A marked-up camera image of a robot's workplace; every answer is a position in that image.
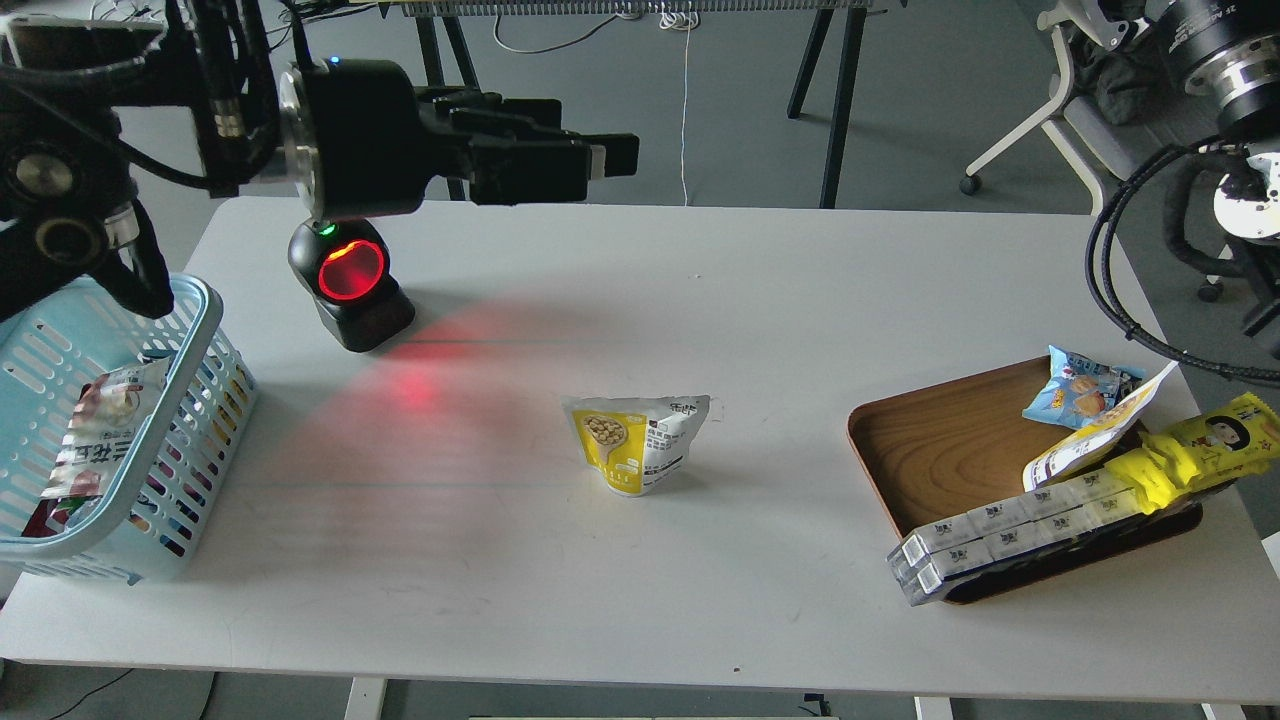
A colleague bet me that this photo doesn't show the wooden tray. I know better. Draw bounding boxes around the wooden tray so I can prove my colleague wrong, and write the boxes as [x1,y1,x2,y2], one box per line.
[847,355,1204,605]

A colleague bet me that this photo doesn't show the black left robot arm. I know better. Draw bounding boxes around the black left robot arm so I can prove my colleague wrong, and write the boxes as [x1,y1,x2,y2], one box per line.
[3,1,640,319]

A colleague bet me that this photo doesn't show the yellow cartoon snack pack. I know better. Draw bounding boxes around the yellow cartoon snack pack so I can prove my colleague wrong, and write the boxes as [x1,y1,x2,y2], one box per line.
[1103,392,1279,514]

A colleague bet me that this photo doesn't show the red white snack bag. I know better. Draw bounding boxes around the red white snack bag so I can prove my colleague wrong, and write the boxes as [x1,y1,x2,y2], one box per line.
[20,354,174,539]

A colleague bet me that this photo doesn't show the black table legs left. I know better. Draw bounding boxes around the black table legs left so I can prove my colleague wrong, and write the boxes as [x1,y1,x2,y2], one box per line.
[415,14,493,202]

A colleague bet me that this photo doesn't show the lower clear snack box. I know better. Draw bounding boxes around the lower clear snack box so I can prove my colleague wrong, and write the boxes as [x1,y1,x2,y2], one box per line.
[900,489,1146,607]

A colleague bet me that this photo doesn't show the white hanging cable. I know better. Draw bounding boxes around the white hanging cable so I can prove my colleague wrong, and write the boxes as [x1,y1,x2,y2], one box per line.
[658,8,699,208]

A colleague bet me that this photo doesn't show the upper clear snack box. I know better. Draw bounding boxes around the upper clear snack box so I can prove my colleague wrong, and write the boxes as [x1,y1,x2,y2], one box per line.
[884,466,1133,578]

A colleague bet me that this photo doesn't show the white office chair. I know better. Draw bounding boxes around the white office chair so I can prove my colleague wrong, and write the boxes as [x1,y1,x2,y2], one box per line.
[959,0,1231,304]

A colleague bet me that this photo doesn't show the black barcode scanner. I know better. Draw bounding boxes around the black barcode scanner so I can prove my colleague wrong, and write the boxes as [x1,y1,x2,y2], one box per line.
[288,218,416,354]

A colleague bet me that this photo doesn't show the black table legs right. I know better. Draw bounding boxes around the black table legs right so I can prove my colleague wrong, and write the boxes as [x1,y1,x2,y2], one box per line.
[786,4,870,210]

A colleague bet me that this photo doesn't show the clear snack box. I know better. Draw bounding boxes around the clear snack box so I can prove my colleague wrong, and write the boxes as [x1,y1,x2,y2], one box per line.
[900,489,1146,607]
[884,466,1133,578]

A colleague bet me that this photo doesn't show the blue snack bag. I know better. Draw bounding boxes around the blue snack bag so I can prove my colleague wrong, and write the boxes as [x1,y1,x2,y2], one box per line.
[1021,345,1148,429]

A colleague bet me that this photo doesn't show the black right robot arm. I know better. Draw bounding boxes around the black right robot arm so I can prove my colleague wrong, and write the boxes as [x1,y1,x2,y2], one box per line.
[1085,1,1279,388]

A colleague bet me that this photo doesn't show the black table legs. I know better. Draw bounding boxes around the black table legs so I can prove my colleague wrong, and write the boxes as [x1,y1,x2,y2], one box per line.
[786,4,870,210]
[415,14,493,202]

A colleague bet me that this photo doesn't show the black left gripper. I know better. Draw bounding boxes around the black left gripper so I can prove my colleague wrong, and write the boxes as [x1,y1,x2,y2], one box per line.
[278,58,641,222]

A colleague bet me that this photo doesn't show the light blue plastic basket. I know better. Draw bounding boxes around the light blue plastic basket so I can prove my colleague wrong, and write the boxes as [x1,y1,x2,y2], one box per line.
[1,274,256,584]

